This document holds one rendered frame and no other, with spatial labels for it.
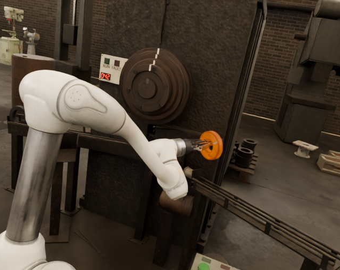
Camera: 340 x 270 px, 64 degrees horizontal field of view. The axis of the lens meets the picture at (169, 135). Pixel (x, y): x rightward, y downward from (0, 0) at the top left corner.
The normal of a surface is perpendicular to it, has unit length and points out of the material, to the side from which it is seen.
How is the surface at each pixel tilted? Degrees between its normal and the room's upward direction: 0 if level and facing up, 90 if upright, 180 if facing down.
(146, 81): 90
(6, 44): 92
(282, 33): 90
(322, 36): 92
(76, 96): 63
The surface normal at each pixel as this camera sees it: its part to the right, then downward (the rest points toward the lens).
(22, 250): 0.55, -0.41
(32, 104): -0.48, 0.08
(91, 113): 0.54, 0.54
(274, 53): -0.33, 0.23
